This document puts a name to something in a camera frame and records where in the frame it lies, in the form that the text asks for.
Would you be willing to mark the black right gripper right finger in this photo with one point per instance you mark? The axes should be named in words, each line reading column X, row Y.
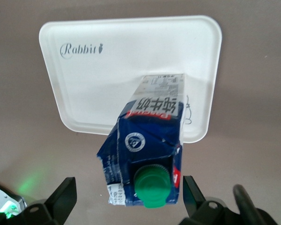
column 193, row 199

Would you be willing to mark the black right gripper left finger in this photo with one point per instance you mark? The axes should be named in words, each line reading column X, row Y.
column 64, row 197

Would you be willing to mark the blue milk carton green cap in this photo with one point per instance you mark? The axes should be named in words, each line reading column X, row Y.
column 145, row 140

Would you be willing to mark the white tray with Rabbit print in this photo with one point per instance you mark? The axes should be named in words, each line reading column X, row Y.
column 107, row 77

